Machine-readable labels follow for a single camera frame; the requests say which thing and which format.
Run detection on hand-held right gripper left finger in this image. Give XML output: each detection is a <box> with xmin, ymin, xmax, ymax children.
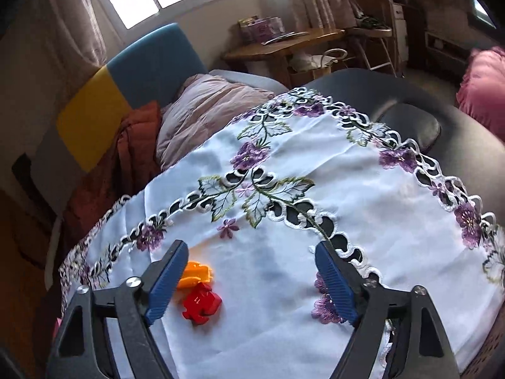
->
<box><xmin>46</xmin><ymin>239</ymin><xmax>189</xmax><ymax>379</ymax></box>

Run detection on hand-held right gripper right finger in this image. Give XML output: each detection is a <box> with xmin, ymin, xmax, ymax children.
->
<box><xmin>314</xmin><ymin>241</ymin><xmax>460</xmax><ymax>379</ymax></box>

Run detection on orange toy piece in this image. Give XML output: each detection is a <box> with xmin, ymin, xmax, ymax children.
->
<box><xmin>175</xmin><ymin>261</ymin><xmax>214</xmax><ymax>290</ymax></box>

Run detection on red toy piece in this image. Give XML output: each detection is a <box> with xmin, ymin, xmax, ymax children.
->
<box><xmin>181</xmin><ymin>282</ymin><xmax>223</xmax><ymax>326</ymax></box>

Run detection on embroidered floral tablecloth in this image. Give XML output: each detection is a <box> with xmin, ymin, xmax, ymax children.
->
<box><xmin>58</xmin><ymin>87</ymin><xmax>505</xmax><ymax>379</ymax></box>

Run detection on rust brown quilted jacket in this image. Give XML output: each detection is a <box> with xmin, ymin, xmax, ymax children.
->
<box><xmin>59</xmin><ymin>100</ymin><xmax>162</xmax><ymax>253</ymax></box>

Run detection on grey yellow blue headboard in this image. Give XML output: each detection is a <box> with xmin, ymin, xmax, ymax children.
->
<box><xmin>29</xmin><ymin>23</ymin><xmax>208</xmax><ymax>190</ymax></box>

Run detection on pale pink duvet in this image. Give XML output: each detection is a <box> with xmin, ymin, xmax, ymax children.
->
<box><xmin>156</xmin><ymin>69</ymin><xmax>288</xmax><ymax>170</ymax></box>

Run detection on black padded table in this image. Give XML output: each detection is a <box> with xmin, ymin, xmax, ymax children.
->
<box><xmin>302</xmin><ymin>67</ymin><xmax>505</xmax><ymax>379</ymax></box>

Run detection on wooden desk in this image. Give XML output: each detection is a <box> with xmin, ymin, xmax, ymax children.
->
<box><xmin>223</xmin><ymin>27</ymin><xmax>348</xmax><ymax>87</ymax></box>

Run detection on pink cushion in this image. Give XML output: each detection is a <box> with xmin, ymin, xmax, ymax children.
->
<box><xmin>455</xmin><ymin>45</ymin><xmax>505</xmax><ymax>143</ymax></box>

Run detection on papers on desk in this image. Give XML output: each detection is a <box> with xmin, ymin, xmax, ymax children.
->
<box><xmin>262</xmin><ymin>31</ymin><xmax>310</xmax><ymax>46</ymax></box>

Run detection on white folding stand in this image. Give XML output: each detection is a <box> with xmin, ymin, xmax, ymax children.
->
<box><xmin>347</xmin><ymin>26</ymin><xmax>397</xmax><ymax>75</ymax></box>

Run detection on white low cabinet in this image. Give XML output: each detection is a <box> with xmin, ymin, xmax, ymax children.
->
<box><xmin>424</xmin><ymin>29</ymin><xmax>474</xmax><ymax>75</ymax></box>

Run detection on purple box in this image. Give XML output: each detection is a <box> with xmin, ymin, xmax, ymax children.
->
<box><xmin>238</xmin><ymin>16</ymin><xmax>285</xmax><ymax>44</ymax></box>

